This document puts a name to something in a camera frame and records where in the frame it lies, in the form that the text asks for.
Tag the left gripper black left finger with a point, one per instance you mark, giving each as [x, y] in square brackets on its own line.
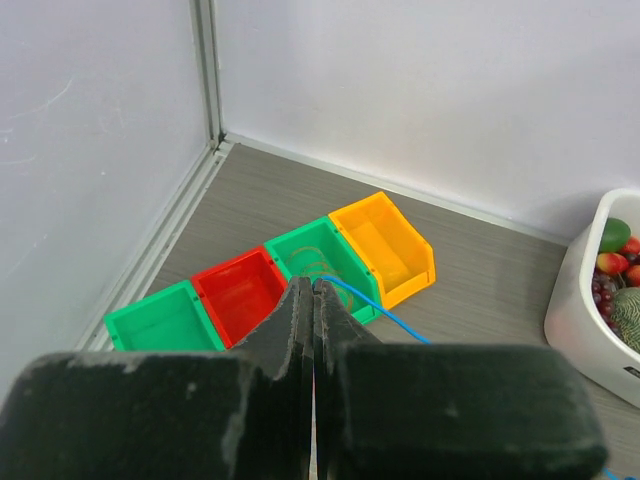
[240, 414]

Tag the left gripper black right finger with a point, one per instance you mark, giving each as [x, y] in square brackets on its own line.
[445, 411]

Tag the green plastic bin at end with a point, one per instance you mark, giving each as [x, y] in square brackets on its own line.
[172, 319]

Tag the red plastic bin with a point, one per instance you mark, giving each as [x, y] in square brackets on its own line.
[239, 293]

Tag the green plastic bin beside yellow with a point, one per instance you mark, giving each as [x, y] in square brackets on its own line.
[319, 249]

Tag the white plastic fruit basket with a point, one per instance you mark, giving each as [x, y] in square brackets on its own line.
[574, 326]

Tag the red and yellow peaches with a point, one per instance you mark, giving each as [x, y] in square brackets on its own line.
[621, 266]

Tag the green lime fruit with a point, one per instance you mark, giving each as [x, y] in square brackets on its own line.
[615, 235]

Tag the aluminium frame post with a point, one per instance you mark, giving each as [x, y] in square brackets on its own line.
[204, 32]

